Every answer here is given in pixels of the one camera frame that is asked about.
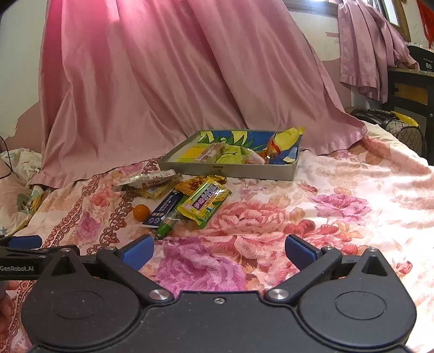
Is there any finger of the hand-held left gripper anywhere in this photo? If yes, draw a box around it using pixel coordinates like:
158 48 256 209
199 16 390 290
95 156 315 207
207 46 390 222
0 235 81 262

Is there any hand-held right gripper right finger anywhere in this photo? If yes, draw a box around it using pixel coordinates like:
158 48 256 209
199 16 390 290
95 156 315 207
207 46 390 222
264 234 399 302

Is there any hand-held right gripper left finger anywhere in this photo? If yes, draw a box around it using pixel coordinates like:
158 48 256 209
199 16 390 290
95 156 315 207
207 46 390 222
37 235 174 302

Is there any green sausage stick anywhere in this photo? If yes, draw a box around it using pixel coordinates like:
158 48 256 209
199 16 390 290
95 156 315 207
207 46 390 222
155 210 177 240

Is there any dark blue snack packet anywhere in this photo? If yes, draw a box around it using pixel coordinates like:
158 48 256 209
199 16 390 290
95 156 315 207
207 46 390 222
142 189 189 229

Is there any white red-print snack packet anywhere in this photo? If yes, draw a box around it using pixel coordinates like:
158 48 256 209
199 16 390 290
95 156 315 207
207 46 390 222
113 169 182 191

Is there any yellow green purple-print snack packet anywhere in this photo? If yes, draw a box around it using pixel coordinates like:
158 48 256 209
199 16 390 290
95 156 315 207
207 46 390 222
177 181 232 229

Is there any grey tray box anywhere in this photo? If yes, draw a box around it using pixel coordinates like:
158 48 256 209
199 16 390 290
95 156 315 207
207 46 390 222
158 129 302 181

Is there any person's left hand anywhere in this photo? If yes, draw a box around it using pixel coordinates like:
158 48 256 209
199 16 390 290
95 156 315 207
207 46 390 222
0 281 21 327

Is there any small orange fruit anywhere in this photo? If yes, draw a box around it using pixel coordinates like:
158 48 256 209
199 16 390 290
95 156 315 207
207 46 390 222
132 204 151 222

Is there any floral pink blanket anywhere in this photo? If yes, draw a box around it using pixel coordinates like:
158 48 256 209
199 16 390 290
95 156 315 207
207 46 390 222
0 126 434 353

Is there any pale floral pillow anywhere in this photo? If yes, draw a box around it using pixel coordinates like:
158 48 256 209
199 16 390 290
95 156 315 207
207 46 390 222
0 149 46 235

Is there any yellow cracker packet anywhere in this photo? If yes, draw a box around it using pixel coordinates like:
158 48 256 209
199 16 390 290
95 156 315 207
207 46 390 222
134 185 177 201

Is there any orange snack packet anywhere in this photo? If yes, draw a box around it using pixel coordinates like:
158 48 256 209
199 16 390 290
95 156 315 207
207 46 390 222
174 174 226 195

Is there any clear pastry packet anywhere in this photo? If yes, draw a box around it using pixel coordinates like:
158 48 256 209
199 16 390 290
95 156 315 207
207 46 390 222
237 149 269 165
195 143 228 162

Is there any yellow red snack bag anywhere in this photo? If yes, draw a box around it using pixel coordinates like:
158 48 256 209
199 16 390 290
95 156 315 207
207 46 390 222
265 127 306 160

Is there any blue yellow printed tray liner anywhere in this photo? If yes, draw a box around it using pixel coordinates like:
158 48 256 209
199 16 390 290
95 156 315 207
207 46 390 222
177 130 301 165

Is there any yellow cloth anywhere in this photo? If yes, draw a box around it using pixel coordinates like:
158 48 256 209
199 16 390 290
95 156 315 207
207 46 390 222
389 111 420 127

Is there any large pink curtain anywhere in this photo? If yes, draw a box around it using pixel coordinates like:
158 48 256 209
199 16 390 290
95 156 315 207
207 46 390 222
28 0 369 189

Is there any dark wooden cabinet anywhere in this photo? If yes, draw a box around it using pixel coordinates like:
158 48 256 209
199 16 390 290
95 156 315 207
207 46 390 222
387 66 434 114

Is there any small pink curtain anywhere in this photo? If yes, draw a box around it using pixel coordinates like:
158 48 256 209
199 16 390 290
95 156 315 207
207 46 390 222
337 0 420 104

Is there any black box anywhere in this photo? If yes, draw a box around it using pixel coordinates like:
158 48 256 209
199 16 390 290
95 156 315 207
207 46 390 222
406 45 434 73

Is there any thin black cable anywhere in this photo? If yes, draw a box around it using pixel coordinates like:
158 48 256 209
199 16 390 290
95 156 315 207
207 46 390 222
0 135 14 181

